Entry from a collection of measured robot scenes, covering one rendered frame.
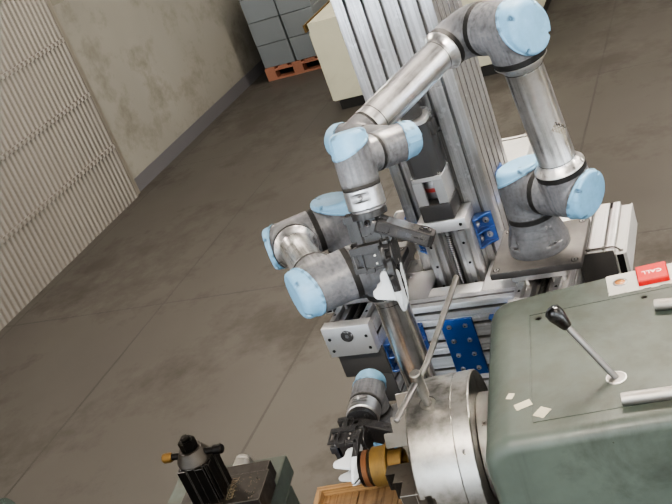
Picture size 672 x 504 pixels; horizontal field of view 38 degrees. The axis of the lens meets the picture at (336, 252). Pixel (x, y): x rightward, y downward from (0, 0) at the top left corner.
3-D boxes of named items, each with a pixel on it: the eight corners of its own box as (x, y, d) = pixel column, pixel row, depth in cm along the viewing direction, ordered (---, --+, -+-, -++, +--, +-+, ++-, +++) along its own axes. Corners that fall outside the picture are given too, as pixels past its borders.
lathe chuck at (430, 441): (491, 437, 214) (449, 339, 196) (496, 563, 190) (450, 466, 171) (451, 444, 216) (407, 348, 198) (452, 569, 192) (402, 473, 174)
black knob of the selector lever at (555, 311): (571, 321, 170) (565, 298, 168) (572, 331, 167) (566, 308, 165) (549, 325, 171) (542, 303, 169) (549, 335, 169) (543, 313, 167)
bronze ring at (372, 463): (399, 429, 198) (357, 437, 201) (396, 462, 191) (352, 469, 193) (413, 462, 203) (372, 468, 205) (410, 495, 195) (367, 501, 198)
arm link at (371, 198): (384, 178, 186) (375, 187, 179) (390, 201, 187) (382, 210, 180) (347, 188, 189) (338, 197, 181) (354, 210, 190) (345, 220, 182)
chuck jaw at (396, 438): (443, 437, 197) (431, 379, 199) (438, 440, 192) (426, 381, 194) (392, 446, 200) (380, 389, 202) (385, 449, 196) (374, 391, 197)
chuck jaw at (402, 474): (439, 454, 191) (434, 493, 180) (446, 474, 192) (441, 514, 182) (386, 463, 194) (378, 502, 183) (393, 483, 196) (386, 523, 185)
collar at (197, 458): (215, 444, 219) (210, 433, 217) (206, 467, 212) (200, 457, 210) (184, 449, 221) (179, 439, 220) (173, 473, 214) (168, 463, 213)
